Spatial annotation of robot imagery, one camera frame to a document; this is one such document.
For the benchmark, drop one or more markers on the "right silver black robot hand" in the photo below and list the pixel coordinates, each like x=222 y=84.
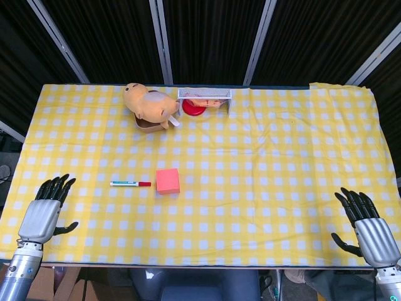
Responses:
x=374 y=239

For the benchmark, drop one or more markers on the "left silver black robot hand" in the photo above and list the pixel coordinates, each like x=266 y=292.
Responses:
x=39 y=219

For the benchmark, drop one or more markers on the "red-capped white marker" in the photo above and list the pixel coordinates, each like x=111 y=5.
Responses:
x=125 y=183

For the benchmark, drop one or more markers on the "pink red cube block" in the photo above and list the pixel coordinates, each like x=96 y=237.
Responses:
x=168 y=182

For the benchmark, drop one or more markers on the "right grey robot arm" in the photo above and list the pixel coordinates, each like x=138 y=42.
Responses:
x=388 y=283

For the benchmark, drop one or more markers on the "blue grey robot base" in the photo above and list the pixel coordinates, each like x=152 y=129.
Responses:
x=194 y=285

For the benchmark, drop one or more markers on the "yellow checkered tablecloth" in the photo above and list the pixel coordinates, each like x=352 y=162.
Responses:
x=238 y=163

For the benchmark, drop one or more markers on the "grey round object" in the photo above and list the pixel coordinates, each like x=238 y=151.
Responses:
x=4 y=172

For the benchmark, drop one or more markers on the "beige shoe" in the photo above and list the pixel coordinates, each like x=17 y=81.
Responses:
x=296 y=276

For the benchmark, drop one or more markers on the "yellow plush toy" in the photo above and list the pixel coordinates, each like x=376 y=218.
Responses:
x=147 y=103

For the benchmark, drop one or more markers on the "white flat stick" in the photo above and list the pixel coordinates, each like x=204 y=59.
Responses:
x=174 y=121

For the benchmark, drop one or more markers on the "red round plate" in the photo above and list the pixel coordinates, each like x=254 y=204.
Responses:
x=193 y=109

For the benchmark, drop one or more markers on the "pink toy under rack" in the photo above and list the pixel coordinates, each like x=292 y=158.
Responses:
x=210 y=103

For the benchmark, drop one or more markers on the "white mesh shelf rack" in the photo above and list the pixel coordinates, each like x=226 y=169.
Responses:
x=203 y=93

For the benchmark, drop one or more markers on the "black pleated curtain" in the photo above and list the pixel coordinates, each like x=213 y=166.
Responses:
x=213 y=37

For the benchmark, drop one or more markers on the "grey metal frame pole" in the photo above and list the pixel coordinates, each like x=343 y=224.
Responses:
x=260 y=40
x=376 y=58
x=11 y=131
x=161 y=40
x=59 y=42

